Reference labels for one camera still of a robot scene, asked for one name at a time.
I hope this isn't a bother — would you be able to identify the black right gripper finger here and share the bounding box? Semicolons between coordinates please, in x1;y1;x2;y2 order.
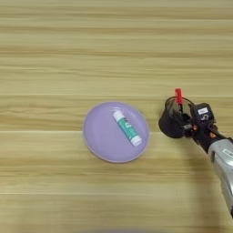
188;103;198;123
175;111;192;132

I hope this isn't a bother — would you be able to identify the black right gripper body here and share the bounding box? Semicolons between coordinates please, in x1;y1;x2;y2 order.
183;120;228;153

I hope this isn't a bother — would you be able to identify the black mesh pen holder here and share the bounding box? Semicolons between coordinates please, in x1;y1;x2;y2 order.
157;96;196;140

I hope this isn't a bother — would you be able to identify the red cap marker pen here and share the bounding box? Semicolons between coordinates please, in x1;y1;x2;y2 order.
174;87;185;115

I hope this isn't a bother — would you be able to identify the small black box white label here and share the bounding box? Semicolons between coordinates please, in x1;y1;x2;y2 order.
194;102;216;123

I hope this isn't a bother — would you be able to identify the green white glue stick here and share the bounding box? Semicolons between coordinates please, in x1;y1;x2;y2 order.
112;109;143;147

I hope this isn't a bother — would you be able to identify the round purple plate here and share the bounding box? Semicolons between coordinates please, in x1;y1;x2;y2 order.
82;100;150;164

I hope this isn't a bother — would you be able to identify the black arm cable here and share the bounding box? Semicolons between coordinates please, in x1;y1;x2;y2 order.
216;130;233;141

